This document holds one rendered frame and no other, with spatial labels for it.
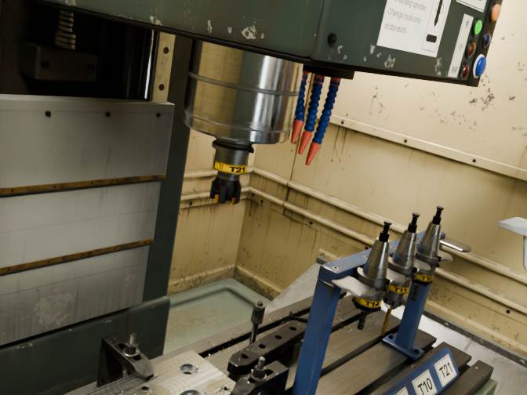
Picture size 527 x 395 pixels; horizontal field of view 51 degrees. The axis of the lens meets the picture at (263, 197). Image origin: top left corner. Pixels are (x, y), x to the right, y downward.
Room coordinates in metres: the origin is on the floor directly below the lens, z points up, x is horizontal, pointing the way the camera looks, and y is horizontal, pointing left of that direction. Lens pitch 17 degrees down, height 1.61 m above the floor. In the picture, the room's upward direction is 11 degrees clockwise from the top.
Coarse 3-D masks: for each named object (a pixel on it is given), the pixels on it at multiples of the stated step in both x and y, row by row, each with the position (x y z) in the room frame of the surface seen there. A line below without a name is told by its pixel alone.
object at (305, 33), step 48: (48, 0) 0.91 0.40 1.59; (96, 0) 0.81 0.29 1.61; (144, 0) 0.74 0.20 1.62; (192, 0) 0.68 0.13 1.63; (240, 0) 0.63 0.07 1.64; (288, 0) 0.59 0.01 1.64; (336, 0) 0.58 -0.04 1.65; (384, 0) 0.65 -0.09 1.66; (240, 48) 0.63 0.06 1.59; (288, 48) 0.59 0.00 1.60; (336, 48) 0.59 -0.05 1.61; (384, 48) 0.66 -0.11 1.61
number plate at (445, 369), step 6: (444, 360) 1.15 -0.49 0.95; (450, 360) 1.17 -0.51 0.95; (438, 366) 1.12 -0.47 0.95; (444, 366) 1.14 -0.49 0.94; (450, 366) 1.15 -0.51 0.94; (438, 372) 1.11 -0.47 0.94; (444, 372) 1.12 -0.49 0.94; (450, 372) 1.14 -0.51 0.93; (444, 378) 1.11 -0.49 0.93; (450, 378) 1.13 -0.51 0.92; (444, 384) 1.10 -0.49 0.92
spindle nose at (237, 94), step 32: (192, 64) 0.75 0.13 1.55; (224, 64) 0.71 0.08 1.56; (256, 64) 0.71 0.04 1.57; (288, 64) 0.73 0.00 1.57; (192, 96) 0.74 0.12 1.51; (224, 96) 0.71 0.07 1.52; (256, 96) 0.71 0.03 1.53; (288, 96) 0.74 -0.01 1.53; (192, 128) 0.74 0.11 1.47; (224, 128) 0.71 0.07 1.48; (256, 128) 0.72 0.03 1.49; (288, 128) 0.76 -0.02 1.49
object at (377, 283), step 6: (360, 270) 0.93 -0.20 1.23; (360, 276) 0.91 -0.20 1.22; (366, 276) 0.91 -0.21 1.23; (390, 276) 0.93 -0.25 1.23; (366, 282) 0.90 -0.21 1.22; (372, 282) 0.90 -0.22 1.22; (378, 282) 0.90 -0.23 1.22; (384, 282) 0.92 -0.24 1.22; (390, 282) 0.91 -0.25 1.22; (378, 288) 0.90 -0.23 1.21; (384, 288) 0.92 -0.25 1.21
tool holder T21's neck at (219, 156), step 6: (216, 150) 0.78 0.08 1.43; (216, 156) 0.77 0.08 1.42; (222, 156) 0.77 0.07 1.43; (228, 156) 0.76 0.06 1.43; (234, 156) 0.77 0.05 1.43; (240, 156) 0.77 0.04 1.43; (246, 156) 0.78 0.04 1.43; (222, 162) 0.77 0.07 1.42; (228, 162) 0.76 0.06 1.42; (234, 162) 0.77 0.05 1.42; (240, 162) 0.77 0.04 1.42; (246, 162) 0.78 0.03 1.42; (234, 174) 0.77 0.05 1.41; (240, 174) 0.77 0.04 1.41
